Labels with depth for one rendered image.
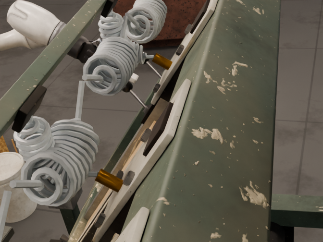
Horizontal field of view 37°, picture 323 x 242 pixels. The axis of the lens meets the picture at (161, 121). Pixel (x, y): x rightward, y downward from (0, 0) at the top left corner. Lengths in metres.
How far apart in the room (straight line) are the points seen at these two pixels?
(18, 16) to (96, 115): 2.63
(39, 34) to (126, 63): 0.88
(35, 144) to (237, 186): 0.22
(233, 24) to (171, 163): 0.30
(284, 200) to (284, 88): 2.28
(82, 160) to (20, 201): 2.72
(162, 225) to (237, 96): 0.21
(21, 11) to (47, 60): 1.01
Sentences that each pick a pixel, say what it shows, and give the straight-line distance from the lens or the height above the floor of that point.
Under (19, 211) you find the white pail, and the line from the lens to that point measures 3.30.
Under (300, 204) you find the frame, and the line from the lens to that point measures 1.96.
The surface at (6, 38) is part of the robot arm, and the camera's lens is 1.73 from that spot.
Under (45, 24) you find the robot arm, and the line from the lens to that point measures 1.54.
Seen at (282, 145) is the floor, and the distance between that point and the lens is 3.53.
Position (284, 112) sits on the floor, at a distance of 3.87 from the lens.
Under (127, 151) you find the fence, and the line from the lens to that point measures 1.57.
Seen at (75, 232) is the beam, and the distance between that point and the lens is 1.82.
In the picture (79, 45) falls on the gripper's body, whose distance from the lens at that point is 1.54.
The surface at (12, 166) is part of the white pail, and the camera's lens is 3.20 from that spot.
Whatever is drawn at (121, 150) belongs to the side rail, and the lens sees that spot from 1.90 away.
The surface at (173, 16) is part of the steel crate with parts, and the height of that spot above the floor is 0.37.
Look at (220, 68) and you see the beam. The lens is 0.55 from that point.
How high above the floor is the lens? 2.16
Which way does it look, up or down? 34 degrees down
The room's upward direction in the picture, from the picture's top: 10 degrees counter-clockwise
